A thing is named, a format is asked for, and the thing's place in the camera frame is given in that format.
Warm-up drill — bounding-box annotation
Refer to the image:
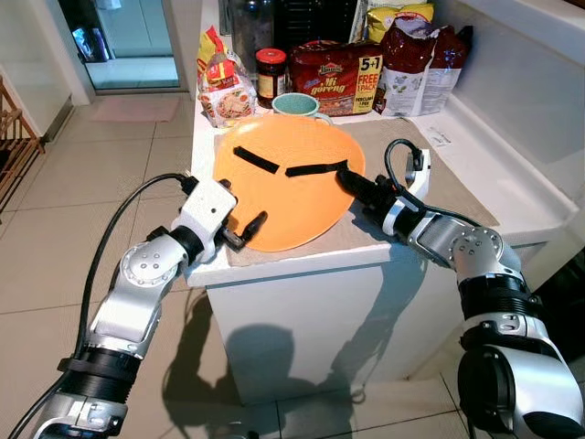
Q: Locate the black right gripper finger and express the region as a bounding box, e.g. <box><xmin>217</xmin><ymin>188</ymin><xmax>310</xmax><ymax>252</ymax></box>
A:
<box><xmin>335</xmin><ymin>167</ymin><xmax>375</xmax><ymax>201</ymax></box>

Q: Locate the orange round plate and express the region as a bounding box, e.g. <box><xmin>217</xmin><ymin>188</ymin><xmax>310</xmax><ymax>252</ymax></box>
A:
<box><xmin>212</xmin><ymin>113</ymin><xmax>367</xmax><ymax>253</ymax></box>

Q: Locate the black strip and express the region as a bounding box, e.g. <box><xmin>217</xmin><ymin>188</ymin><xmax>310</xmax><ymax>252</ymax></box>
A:
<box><xmin>284</xmin><ymin>160</ymin><xmax>351</xmax><ymax>178</ymax></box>
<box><xmin>233</xmin><ymin>145</ymin><xmax>281</xmax><ymax>175</ymax></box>

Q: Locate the small white paper label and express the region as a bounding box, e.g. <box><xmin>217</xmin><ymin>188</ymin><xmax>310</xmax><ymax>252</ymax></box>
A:
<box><xmin>421</xmin><ymin>127</ymin><xmax>456</xmax><ymax>150</ymax></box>

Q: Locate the teal ceramic mug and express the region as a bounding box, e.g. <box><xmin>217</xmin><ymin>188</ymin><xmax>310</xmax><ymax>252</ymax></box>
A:
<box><xmin>271</xmin><ymin>92</ymin><xmax>333</xmax><ymax>125</ymax></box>

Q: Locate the white kitchen counter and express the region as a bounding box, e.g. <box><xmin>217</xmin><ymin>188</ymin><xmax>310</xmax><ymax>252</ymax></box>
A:
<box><xmin>187</xmin><ymin>0</ymin><xmax>585</xmax><ymax>409</ymax></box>

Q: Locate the red mi goreng noodle pack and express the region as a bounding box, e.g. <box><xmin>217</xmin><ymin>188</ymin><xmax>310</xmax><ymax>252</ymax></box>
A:
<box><xmin>287</xmin><ymin>39</ymin><xmax>386</xmax><ymax>119</ymax></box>

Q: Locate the red and white snack bag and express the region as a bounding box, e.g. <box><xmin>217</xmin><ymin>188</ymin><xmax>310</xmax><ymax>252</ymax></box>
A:
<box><xmin>378</xmin><ymin>16</ymin><xmax>474</xmax><ymax>118</ymax></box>

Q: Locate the clear food packet red label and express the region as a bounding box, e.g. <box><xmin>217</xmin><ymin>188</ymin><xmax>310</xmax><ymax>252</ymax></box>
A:
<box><xmin>195</xmin><ymin>25</ymin><xmax>260</xmax><ymax>130</ymax></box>

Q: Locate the red lid sauce jar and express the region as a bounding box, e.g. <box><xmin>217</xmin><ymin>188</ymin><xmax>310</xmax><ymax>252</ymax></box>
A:
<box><xmin>255</xmin><ymin>48</ymin><xmax>289</xmax><ymax>109</ymax></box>

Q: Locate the pink floor mat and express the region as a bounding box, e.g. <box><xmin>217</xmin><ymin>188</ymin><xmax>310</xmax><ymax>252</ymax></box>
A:
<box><xmin>89</xmin><ymin>95</ymin><xmax>182</xmax><ymax>125</ymax></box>

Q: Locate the black kitchen appliance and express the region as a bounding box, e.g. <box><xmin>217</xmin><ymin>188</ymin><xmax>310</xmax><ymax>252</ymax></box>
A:
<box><xmin>274</xmin><ymin>0</ymin><xmax>368</xmax><ymax>52</ymax></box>

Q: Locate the yellow snack bag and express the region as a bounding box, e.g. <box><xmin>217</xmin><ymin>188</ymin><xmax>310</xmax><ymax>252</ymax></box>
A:
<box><xmin>366</xmin><ymin>3</ymin><xmax>436</xmax><ymax>43</ymax></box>

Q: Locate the dark glass container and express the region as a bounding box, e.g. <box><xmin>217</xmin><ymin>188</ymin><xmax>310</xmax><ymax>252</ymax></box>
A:
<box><xmin>227</xmin><ymin>0</ymin><xmax>277</xmax><ymax>76</ymax></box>

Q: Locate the glass sliding door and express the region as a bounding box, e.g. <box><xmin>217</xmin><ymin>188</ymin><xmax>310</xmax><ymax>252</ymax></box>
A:
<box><xmin>58</xmin><ymin>0</ymin><xmax>185</xmax><ymax>93</ymax></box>

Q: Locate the wooden rack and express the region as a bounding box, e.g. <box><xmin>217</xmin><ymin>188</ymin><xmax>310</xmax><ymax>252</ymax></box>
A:
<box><xmin>0</xmin><ymin>77</ymin><xmax>46</xmax><ymax>217</ymax></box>

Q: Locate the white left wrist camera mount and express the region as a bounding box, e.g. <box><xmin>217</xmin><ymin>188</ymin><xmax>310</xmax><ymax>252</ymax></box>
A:
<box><xmin>174</xmin><ymin>178</ymin><xmax>238</xmax><ymax>242</ymax></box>

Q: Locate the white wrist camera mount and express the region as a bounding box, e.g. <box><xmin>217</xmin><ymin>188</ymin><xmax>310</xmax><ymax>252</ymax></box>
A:
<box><xmin>381</xmin><ymin>149</ymin><xmax>431</xmax><ymax>238</ymax></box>
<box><xmin>174</xmin><ymin>178</ymin><xmax>238</xmax><ymax>242</ymax></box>

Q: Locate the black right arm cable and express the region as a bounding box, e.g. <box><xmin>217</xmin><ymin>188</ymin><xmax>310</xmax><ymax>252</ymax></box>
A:
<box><xmin>383</xmin><ymin>138</ymin><xmax>427</xmax><ymax>187</ymax></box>

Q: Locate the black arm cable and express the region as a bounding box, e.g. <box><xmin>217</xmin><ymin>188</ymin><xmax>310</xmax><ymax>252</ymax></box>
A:
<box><xmin>383</xmin><ymin>138</ymin><xmax>427</xmax><ymax>187</ymax></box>
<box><xmin>77</xmin><ymin>172</ymin><xmax>201</xmax><ymax>362</ymax></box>

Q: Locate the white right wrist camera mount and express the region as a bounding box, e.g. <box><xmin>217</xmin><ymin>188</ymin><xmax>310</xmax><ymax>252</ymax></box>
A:
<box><xmin>381</xmin><ymin>149</ymin><xmax>431</xmax><ymax>238</ymax></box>

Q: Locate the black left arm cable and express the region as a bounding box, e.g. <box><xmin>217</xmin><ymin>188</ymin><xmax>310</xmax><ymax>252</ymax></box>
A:
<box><xmin>77</xmin><ymin>172</ymin><xmax>201</xmax><ymax>362</ymax></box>

